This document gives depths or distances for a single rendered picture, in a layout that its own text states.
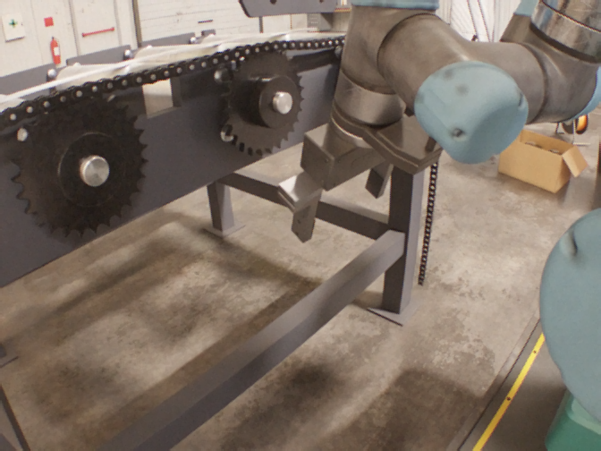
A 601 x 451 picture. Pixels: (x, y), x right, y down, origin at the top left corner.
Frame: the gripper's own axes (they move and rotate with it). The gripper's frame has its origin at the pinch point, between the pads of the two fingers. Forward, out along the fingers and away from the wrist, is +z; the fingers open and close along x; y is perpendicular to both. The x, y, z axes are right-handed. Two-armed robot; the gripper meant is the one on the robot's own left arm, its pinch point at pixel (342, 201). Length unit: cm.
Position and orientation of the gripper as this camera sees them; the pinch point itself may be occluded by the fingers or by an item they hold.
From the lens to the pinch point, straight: 55.6
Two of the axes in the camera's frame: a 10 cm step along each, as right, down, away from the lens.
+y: -6.2, -6.7, 4.2
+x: -7.8, 4.5, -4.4
